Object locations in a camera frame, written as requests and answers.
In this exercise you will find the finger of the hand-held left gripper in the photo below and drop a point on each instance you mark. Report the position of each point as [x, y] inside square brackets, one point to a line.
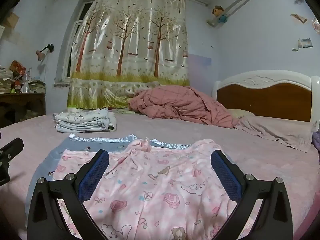
[13, 147]

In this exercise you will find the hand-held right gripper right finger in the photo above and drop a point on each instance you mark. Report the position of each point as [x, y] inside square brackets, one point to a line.
[228, 177]

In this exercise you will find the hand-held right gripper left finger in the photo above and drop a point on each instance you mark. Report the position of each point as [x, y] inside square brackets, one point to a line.
[93, 177]

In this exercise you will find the pink cartoon print pants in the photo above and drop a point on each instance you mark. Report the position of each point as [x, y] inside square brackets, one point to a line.
[160, 192]

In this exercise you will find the blue satin trim pants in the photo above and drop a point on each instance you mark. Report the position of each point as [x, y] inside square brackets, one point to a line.
[57, 152]

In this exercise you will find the white blue print folded pants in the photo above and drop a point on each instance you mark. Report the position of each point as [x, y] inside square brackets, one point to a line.
[82, 128]

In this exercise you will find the white cat print folded pants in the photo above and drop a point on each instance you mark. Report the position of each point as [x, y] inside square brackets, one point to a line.
[85, 116]

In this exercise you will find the dark wooden desk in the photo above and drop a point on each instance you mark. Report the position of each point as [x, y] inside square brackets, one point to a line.
[25, 105]

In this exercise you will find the small green toy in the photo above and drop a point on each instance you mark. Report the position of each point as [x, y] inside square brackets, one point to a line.
[12, 90]

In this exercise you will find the clear spray bottle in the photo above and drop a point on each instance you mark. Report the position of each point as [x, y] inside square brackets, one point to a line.
[25, 86]

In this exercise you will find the mauve crumpled sheet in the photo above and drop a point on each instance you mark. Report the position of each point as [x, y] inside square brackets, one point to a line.
[275, 132]

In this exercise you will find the beige pillow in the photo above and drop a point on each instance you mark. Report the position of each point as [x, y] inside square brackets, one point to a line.
[241, 113]

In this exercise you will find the stack of books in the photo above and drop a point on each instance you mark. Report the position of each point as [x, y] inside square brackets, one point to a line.
[37, 86]

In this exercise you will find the stack of papers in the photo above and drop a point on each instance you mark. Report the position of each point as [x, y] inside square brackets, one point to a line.
[6, 80]

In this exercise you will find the red box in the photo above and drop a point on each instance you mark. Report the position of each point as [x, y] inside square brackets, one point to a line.
[17, 67]

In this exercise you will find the white and wood headboard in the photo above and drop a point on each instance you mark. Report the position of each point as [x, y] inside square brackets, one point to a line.
[262, 100]

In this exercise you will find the pink checked quilt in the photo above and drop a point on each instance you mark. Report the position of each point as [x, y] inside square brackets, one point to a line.
[180, 105]

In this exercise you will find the purple cloth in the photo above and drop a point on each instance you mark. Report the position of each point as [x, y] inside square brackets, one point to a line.
[317, 140]

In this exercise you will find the cardboard box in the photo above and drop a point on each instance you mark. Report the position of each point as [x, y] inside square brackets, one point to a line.
[10, 21]

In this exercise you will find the tree print curtain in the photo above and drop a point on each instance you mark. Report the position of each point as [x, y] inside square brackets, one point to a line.
[130, 55]

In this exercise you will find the small doll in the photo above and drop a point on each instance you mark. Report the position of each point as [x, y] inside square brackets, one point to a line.
[218, 11]

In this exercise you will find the pink wall lamp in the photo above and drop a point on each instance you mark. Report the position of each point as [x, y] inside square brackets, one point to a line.
[40, 55]

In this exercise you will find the white frame window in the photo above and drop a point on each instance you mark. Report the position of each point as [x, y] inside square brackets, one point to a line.
[71, 55]

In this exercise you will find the pale purple wall sheet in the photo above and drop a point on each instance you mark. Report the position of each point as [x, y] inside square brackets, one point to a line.
[200, 70]

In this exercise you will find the picture card wall sticker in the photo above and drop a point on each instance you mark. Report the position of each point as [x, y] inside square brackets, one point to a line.
[305, 43]

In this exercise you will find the torn paper wall sticker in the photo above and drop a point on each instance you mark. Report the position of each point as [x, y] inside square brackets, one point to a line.
[298, 18]

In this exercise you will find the round pink wall sticker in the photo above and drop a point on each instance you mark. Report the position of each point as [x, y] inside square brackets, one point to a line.
[316, 26]

